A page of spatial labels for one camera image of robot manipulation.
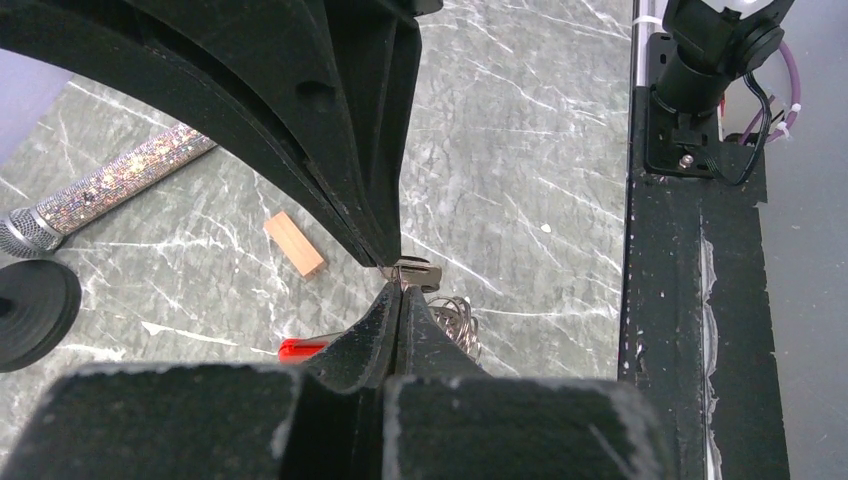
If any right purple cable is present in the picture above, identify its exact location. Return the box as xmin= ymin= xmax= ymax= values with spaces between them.
xmin=736 ymin=39 xmax=803 ymax=147

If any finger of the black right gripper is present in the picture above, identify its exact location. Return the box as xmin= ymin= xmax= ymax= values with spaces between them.
xmin=324 ymin=1 xmax=443 ymax=266
xmin=1 ymin=1 xmax=373 ymax=267

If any small wooden block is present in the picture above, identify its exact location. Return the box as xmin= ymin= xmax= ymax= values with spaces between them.
xmin=263 ymin=212 xmax=326 ymax=278

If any black microphone stand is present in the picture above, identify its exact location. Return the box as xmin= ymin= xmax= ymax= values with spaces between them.
xmin=1 ymin=260 xmax=82 ymax=373

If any glitter silver microphone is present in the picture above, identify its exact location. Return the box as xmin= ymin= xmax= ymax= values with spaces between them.
xmin=1 ymin=123 xmax=217 ymax=259

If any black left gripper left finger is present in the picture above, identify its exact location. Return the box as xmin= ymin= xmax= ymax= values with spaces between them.
xmin=303 ymin=282 xmax=402 ymax=391

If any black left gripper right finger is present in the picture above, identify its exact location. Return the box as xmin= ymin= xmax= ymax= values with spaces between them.
xmin=396 ymin=286 xmax=488 ymax=378

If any red handled key holder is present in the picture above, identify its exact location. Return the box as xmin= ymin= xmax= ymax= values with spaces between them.
xmin=277 ymin=294 xmax=483 ymax=366

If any black key tag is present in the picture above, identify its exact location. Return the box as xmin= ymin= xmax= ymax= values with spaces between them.
xmin=379 ymin=255 xmax=443 ymax=294

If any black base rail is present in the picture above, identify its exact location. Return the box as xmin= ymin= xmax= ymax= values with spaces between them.
xmin=617 ymin=33 xmax=793 ymax=480

